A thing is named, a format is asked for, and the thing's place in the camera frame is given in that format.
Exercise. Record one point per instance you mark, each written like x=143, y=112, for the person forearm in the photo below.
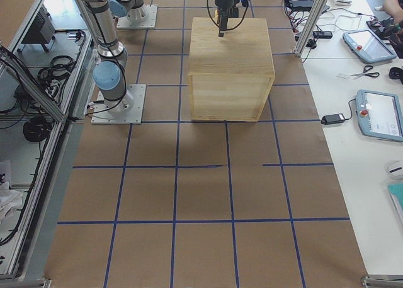
x=393, y=8

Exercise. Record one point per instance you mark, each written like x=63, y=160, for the wooden drawer cabinet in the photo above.
x=229, y=77

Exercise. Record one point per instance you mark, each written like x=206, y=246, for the far blue teach pendant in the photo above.
x=368, y=46

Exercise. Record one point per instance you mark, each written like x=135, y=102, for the blue teach pendant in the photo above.
x=379, y=115
x=368, y=46

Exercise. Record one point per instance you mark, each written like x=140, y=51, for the black power adapter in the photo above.
x=332, y=119

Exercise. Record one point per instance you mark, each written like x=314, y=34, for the near blue teach pendant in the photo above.
x=379, y=115

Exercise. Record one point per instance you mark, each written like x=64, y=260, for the white computer mouse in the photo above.
x=394, y=169

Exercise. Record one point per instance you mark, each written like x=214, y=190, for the teal notebook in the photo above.
x=395, y=192

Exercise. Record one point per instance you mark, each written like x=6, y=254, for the white crumpled cloth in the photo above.
x=11, y=200

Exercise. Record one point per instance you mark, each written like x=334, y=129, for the aluminium frame post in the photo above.
x=314, y=15

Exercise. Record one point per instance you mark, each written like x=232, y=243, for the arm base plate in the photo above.
x=140, y=18
x=127, y=111

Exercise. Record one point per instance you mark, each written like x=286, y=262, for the black handled scissors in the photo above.
x=367, y=71

